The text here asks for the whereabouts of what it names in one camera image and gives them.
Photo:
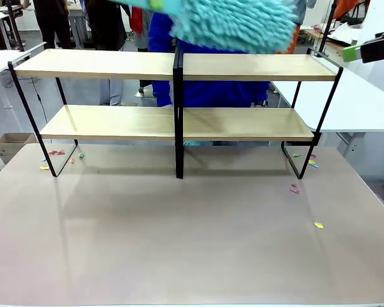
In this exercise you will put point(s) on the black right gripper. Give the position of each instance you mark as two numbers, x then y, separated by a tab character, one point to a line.
380	49

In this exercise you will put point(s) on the teal microfiber duster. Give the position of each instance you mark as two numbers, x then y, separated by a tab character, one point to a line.
233	24

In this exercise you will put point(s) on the magenta paper scrap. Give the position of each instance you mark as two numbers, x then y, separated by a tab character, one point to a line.
294	191

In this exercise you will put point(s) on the cluttered wooden table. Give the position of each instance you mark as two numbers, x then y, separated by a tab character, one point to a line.
336	33

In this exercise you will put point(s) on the black tripod pole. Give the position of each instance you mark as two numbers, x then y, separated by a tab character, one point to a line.
326	25

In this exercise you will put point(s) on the orange fabric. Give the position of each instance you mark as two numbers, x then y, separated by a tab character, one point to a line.
345	8

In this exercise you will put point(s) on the white table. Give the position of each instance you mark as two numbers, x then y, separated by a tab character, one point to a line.
355	105
0	60

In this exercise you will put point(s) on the person in black top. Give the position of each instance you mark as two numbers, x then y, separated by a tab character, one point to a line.
105	22

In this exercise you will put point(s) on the person in orange trousers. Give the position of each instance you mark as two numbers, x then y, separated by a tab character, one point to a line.
297	35

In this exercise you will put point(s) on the grey slatted table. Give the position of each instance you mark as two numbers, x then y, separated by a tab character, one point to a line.
78	28

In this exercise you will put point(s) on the black-framed wooden two-tier shelf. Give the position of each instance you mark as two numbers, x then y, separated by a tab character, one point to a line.
92	65
259	67

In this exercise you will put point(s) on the person in black clothes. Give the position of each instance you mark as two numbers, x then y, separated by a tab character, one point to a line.
52	19

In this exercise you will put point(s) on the person in blue jacket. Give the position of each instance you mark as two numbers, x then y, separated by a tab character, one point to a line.
211	92

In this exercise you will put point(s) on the cardboard box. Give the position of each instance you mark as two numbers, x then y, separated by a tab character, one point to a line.
11	145

